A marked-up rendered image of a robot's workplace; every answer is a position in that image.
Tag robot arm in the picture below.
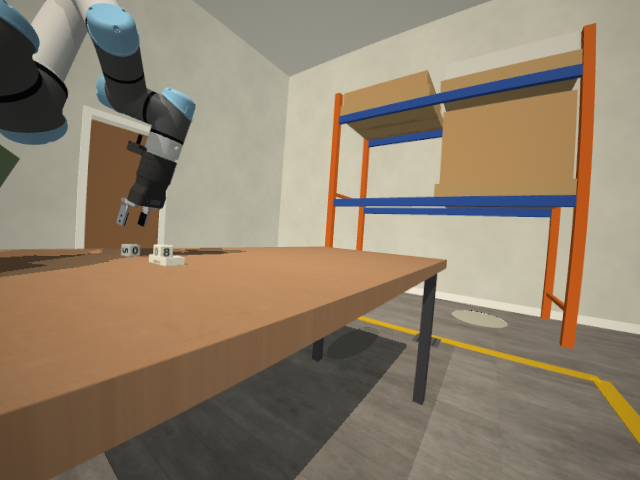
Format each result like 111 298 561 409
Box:
0 0 195 145

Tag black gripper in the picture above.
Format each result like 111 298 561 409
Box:
116 132 183 227

